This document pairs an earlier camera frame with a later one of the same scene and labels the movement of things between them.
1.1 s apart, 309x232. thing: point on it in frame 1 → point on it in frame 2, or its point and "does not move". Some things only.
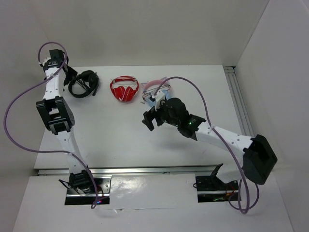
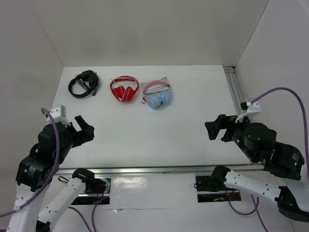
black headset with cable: x=89 y=80 does not move
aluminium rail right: x=244 y=120 does not move
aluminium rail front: x=105 y=171 does not move
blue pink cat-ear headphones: x=150 y=87 does not move
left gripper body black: x=69 y=75 → x=77 y=137
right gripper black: x=149 y=115 → x=222 y=121
